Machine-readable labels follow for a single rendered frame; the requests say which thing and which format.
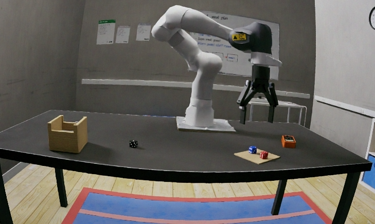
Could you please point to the black die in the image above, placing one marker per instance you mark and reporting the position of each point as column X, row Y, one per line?
column 133, row 143

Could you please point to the red die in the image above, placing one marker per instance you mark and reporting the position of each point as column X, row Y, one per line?
column 264, row 155

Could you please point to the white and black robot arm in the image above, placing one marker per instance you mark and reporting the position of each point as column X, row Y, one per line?
column 255, row 38

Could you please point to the blue die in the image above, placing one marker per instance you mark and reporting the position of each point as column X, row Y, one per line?
column 252, row 149

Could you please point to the beige flat mat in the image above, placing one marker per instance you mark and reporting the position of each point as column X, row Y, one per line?
column 256, row 157

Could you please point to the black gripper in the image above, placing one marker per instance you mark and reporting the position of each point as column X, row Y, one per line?
column 260, row 83

